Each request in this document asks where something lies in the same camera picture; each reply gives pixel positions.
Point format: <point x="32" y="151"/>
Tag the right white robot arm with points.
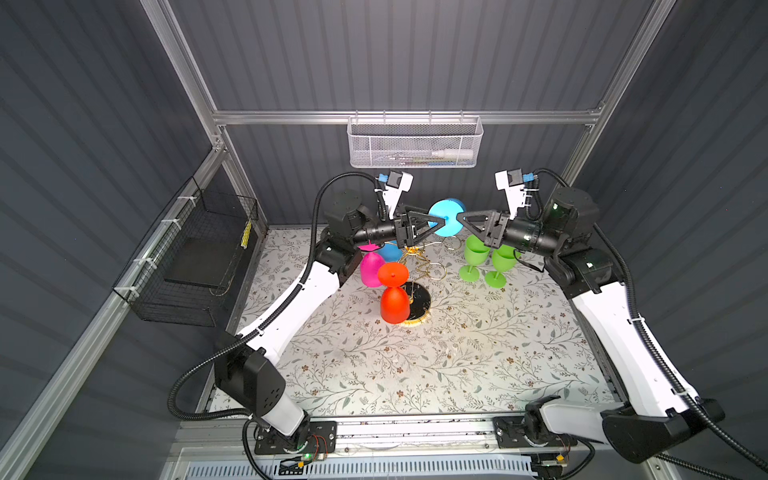
<point x="655" y="407"/>

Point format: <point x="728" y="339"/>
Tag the floral table mat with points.
<point x="480" y="349"/>

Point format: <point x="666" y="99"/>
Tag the blue wine glass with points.
<point x="448" y="209"/>
<point x="390" y="252"/>

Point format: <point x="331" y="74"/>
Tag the red wine glass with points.
<point x="394" y="302"/>

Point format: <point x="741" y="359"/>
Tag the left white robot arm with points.
<point x="247" y="369"/>

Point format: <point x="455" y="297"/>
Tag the green wine glass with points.
<point x="503" y="260"/>
<point x="475" y="254"/>

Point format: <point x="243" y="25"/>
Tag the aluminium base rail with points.
<point x="431" y="446"/>

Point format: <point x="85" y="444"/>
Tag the white mesh wall basket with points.
<point x="407" y="141"/>

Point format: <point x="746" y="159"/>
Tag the pink wine glass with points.
<point x="371" y="263"/>

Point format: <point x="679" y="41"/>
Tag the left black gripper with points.
<point x="402" y="228"/>

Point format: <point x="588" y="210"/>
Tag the black wire wall basket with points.
<point x="194" y="266"/>

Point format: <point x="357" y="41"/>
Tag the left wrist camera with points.
<point x="393" y="185"/>

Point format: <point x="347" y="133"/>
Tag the gold wire glass rack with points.
<point x="422" y="269"/>

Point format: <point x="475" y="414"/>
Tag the white marker in basket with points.
<point x="457" y="155"/>

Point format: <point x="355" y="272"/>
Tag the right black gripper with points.
<point x="495" y="230"/>

